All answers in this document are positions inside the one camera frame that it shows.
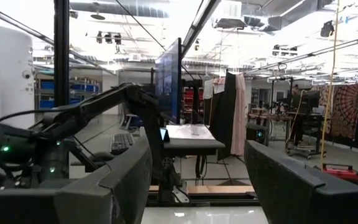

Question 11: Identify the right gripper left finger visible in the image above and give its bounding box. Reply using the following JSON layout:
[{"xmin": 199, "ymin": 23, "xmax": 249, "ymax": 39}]
[{"xmin": 0, "ymin": 133, "xmax": 154, "ymax": 224}]

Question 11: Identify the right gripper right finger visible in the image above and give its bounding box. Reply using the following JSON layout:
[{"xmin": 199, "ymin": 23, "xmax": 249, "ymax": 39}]
[{"xmin": 243, "ymin": 139, "xmax": 358, "ymax": 224}]

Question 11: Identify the shelf with blue bins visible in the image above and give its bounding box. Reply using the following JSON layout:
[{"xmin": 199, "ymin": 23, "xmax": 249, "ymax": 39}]
[{"xmin": 35, "ymin": 74, "xmax": 101, "ymax": 110}]

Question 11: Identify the red case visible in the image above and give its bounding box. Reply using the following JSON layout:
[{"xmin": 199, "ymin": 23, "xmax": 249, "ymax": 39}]
[{"xmin": 321, "ymin": 162, "xmax": 358, "ymax": 187}]

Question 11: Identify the black keyboard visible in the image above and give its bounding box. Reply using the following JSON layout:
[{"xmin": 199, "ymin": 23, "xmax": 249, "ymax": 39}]
[{"xmin": 109, "ymin": 133, "xmax": 135, "ymax": 156}]

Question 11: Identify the white round column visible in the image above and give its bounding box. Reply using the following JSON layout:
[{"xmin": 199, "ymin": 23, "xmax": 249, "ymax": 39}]
[{"xmin": 0, "ymin": 24, "xmax": 36, "ymax": 129}]

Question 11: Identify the black computer tower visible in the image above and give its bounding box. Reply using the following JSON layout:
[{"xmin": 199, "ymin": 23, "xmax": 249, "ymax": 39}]
[{"xmin": 246, "ymin": 123, "xmax": 269, "ymax": 146}]

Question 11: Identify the distant desk with monitors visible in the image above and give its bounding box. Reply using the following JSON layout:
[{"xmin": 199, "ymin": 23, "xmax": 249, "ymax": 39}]
[{"xmin": 247, "ymin": 89, "xmax": 324, "ymax": 160}]

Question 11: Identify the red mandala tapestry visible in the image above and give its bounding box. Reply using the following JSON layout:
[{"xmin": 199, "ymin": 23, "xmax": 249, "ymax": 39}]
[{"xmin": 318, "ymin": 83, "xmax": 358, "ymax": 141}]

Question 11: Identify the pale pink hanging cloth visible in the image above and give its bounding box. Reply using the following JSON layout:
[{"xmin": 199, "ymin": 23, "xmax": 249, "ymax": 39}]
[{"xmin": 230, "ymin": 73, "xmax": 247, "ymax": 157}]

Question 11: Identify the white glossy table sheet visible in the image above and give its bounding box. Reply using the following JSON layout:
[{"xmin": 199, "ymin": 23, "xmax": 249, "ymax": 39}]
[{"xmin": 140, "ymin": 205, "xmax": 269, "ymax": 224}]

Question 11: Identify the black hanging cloth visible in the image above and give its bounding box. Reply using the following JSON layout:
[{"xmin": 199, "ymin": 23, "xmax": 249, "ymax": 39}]
[{"xmin": 209, "ymin": 72, "xmax": 237, "ymax": 158}]

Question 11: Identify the small desk with white top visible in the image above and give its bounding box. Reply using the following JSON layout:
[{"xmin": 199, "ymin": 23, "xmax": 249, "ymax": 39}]
[{"xmin": 162, "ymin": 123, "xmax": 226, "ymax": 187}]

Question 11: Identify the black flat monitor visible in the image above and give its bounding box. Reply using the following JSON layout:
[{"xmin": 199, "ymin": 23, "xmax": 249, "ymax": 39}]
[{"xmin": 154, "ymin": 37, "xmax": 183, "ymax": 125}]

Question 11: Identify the rack of red bins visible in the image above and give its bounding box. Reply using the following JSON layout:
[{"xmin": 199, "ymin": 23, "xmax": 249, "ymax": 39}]
[{"xmin": 182, "ymin": 87, "xmax": 205, "ymax": 115}]

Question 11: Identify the black ceiling fixture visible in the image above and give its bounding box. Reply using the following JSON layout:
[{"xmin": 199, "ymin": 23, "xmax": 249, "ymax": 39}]
[{"xmin": 319, "ymin": 20, "xmax": 336, "ymax": 39}]

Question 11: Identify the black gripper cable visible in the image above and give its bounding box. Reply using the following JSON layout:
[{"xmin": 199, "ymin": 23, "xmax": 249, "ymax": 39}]
[{"xmin": 0, "ymin": 105, "xmax": 83, "ymax": 131}]

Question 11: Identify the yellow hanging cable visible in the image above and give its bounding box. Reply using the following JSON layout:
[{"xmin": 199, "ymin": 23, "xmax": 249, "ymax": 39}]
[{"xmin": 319, "ymin": 0, "xmax": 342, "ymax": 170}]

